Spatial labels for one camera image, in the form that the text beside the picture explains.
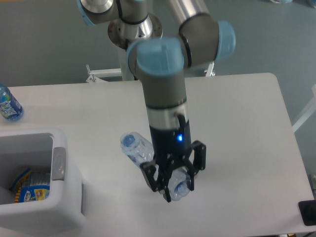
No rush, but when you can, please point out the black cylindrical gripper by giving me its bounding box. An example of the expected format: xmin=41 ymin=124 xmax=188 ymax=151
xmin=140 ymin=121 xmax=206 ymax=202

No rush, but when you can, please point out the white frame at right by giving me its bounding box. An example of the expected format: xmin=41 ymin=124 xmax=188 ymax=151
xmin=292 ymin=84 xmax=316 ymax=133

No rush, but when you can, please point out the blue yellow snack wrapper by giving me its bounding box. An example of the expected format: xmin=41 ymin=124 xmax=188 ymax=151
xmin=9 ymin=168 xmax=51 ymax=203

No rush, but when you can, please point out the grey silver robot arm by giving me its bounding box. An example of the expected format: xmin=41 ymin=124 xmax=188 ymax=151
xmin=77 ymin=0 xmax=236 ymax=202

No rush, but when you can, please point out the clear crushed plastic bottle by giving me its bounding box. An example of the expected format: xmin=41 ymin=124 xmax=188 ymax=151
xmin=120 ymin=132 xmax=191 ymax=201

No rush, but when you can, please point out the white trash can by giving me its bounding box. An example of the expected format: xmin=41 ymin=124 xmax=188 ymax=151
xmin=0 ymin=128 xmax=85 ymax=237

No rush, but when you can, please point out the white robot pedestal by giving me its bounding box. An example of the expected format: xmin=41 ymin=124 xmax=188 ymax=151
xmin=85 ymin=12 xmax=215 ymax=83

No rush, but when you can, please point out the black device at table edge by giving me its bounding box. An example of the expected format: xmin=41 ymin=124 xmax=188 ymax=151
xmin=298 ymin=199 xmax=316 ymax=226

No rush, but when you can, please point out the blue labelled drink bottle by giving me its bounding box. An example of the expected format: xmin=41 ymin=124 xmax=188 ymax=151
xmin=0 ymin=84 xmax=24 ymax=121

